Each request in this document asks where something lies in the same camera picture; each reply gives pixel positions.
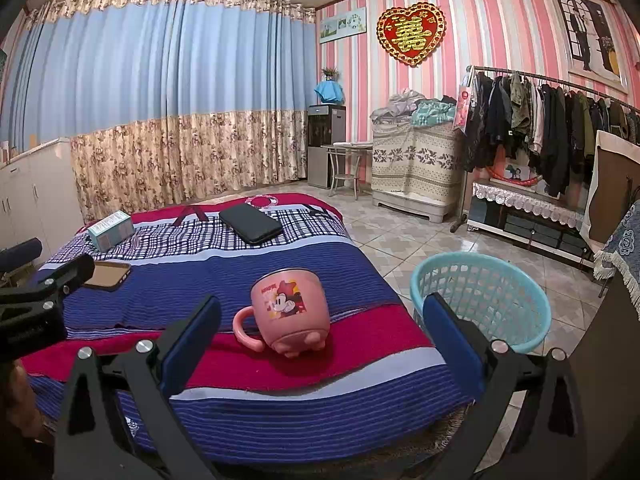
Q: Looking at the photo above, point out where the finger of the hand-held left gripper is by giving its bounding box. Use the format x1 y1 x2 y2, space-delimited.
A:
0 253 96 308
0 239 43 273

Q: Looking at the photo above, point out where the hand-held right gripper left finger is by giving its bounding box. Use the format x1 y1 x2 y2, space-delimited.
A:
52 295 226 480

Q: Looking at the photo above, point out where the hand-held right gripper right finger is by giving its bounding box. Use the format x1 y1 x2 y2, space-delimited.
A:
422 292 588 480

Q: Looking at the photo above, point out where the teal plastic basket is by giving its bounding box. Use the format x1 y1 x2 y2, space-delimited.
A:
411 252 552 353

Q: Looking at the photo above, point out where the person's left hand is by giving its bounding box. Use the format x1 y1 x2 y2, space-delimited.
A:
10 361 46 438

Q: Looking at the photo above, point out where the tan phone case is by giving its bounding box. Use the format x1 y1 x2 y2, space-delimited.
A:
82 261 132 292

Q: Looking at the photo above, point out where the white cabinet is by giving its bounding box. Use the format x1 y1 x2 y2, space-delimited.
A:
0 137 83 281

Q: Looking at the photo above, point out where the teal cardboard box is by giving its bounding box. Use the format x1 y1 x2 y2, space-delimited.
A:
87 211 135 252

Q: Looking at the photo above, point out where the pink cartoon mug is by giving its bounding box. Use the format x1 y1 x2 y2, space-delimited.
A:
232 270 332 358

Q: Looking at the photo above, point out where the black long case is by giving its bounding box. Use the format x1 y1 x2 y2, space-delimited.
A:
219 203 283 246

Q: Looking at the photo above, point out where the dark low stand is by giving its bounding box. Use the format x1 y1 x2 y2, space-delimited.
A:
467 180 596 261

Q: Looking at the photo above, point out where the white lace cloth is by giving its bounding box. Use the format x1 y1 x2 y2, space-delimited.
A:
472 180 586 231

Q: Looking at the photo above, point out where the patterned cloth covered cabinet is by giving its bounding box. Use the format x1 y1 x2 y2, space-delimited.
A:
370 120 468 223

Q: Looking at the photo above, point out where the cartoon picture board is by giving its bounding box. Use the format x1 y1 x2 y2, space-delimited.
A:
490 160 543 191

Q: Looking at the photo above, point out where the blue fringed cloth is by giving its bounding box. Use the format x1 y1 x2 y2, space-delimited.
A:
594 200 640 321

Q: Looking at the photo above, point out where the small metal table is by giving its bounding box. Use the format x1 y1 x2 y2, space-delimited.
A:
320 141 375 198

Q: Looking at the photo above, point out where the white framed brown board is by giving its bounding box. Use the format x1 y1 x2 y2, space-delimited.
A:
580 130 640 261

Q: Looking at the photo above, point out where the blue and floral curtain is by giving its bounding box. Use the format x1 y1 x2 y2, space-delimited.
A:
0 0 318 221

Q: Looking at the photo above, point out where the grey water dispenser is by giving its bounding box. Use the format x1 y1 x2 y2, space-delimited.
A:
306 104 347 190

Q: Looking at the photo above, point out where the pink hanging bag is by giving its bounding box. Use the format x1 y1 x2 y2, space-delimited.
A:
452 72 476 136

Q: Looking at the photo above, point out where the row of hanging clothes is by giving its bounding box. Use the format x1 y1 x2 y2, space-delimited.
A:
462 71 640 198

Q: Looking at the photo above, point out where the pile of clothes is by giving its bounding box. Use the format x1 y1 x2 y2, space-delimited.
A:
370 88 458 128

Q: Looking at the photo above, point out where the metal clothes rack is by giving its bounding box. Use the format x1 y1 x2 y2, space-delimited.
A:
450 65 640 233

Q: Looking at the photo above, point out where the blue bottle cover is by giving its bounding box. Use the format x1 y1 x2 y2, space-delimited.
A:
314 80 345 105

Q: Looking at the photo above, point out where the red heart wall decoration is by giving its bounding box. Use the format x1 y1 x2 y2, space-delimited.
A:
376 2 446 67

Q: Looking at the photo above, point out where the wide wall picture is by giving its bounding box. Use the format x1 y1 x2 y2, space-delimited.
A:
319 6 367 44

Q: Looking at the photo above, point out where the wall poster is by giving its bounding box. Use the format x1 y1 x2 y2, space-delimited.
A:
552 0 631 93

